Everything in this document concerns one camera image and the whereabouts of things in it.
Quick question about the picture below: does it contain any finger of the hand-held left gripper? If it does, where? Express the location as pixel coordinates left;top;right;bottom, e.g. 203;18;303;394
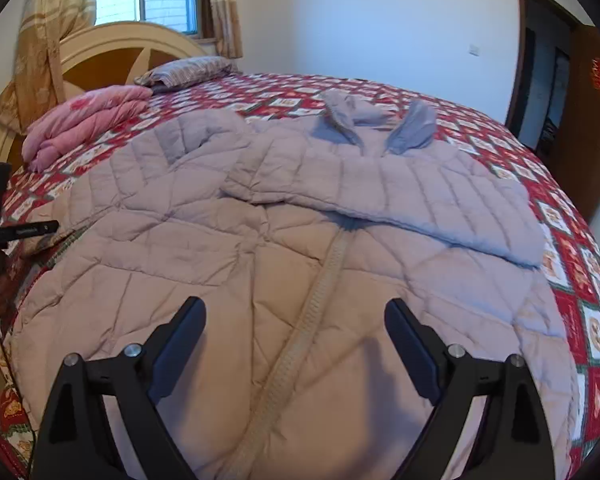
1;219;60;242

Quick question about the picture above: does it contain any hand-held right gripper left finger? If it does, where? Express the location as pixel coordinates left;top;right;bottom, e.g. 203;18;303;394
32;296;207;480

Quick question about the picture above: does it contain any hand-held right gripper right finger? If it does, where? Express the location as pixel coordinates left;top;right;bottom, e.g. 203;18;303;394
384;298;556;480

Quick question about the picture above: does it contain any beige quilted down jacket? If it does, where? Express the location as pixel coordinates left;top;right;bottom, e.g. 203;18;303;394
2;89;581;480

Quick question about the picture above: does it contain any pink folded blanket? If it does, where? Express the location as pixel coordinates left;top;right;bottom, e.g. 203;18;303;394
21;85;153;171

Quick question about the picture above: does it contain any cream wooden headboard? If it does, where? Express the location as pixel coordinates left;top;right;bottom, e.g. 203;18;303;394
0;21;216;177

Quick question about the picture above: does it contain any red patchwork bedspread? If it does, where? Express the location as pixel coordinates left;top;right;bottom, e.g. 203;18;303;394
0;72;600;480

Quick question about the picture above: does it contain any striped pillow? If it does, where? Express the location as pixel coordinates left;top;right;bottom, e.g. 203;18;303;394
134;56;239;92

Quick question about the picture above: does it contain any brown wooden door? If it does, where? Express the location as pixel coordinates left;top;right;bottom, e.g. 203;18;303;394
570;24;600;222

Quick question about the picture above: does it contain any dark wooden door frame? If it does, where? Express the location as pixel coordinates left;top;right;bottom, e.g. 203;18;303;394
505;0;581;154

